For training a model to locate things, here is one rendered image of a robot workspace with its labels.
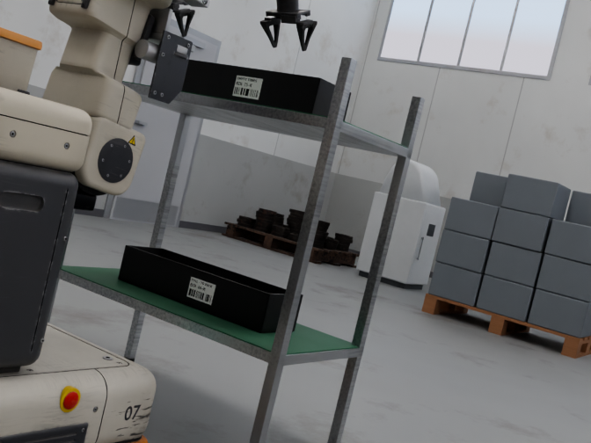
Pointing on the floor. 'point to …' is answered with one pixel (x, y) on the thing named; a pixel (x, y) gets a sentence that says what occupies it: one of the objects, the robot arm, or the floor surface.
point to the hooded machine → (406, 229)
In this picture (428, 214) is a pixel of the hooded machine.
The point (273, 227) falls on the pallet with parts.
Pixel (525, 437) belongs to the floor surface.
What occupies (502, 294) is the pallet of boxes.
